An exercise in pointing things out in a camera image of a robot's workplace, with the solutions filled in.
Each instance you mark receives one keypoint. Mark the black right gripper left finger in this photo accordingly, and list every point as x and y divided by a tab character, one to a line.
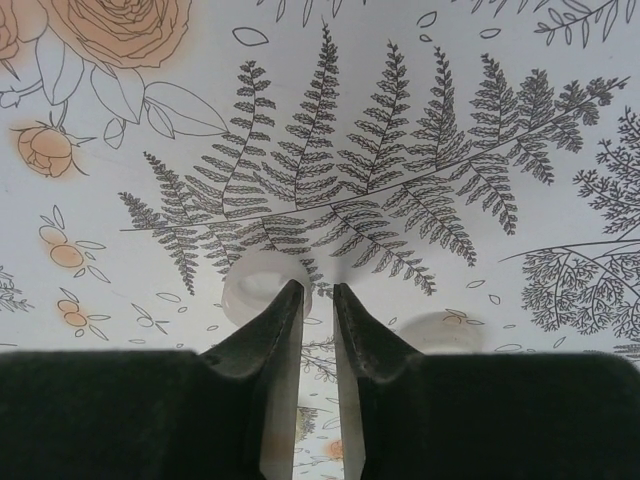
125	415

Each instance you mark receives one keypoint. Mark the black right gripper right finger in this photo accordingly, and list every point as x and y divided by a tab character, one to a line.
500	415

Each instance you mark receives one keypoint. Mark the floral patterned table mat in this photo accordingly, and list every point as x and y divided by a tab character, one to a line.
320	100

